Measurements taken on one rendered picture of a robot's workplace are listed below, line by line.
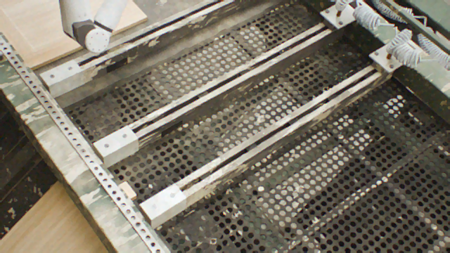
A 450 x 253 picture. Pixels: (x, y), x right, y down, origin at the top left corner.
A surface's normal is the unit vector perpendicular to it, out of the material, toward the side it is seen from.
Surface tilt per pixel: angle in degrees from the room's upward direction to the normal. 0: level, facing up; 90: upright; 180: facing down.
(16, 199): 90
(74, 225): 90
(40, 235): 90
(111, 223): 54
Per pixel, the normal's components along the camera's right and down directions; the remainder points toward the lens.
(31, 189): -0.36, -0.22
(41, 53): 0.11, -0.59
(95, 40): 0.61, 0.41
